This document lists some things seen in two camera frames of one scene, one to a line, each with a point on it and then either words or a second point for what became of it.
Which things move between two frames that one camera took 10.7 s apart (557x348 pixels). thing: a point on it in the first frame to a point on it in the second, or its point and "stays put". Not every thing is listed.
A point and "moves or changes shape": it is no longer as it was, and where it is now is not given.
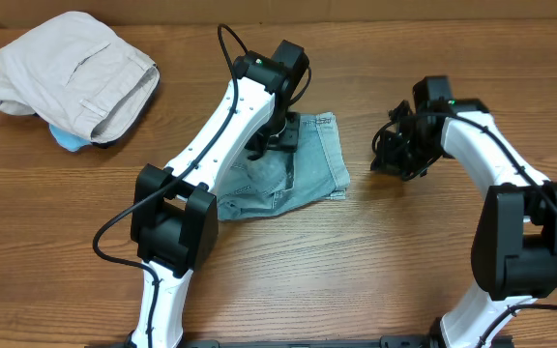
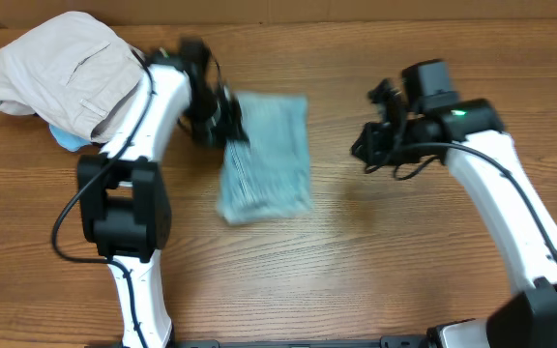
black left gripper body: (280, 140) to (227, 121)
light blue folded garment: (68, 140) stays put
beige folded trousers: (74, 71) stays put
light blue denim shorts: (281, 180) moves or changes shape
